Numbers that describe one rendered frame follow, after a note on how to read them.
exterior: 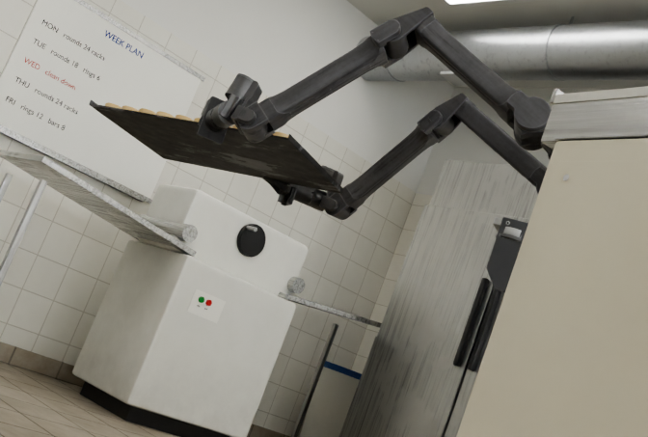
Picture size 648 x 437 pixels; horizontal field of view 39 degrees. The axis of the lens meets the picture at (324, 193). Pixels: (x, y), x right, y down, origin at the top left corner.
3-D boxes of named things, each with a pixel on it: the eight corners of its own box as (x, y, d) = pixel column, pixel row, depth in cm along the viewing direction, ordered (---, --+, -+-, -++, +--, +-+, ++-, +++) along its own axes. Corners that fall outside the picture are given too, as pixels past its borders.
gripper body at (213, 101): (195, 135, 217) (203, 130, 210) (209, 96, 219) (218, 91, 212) (219, 146, 219) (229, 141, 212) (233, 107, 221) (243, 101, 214)
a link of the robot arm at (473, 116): (453, 80, 247) (466, 93, 255) (419, 119, 249) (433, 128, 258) (573, 184, 225) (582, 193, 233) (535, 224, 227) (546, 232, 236)
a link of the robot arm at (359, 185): (445, 119, 245) (458, 130, 254) (433, 104, 248) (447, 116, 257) (327, 217, 256) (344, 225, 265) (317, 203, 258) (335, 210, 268)
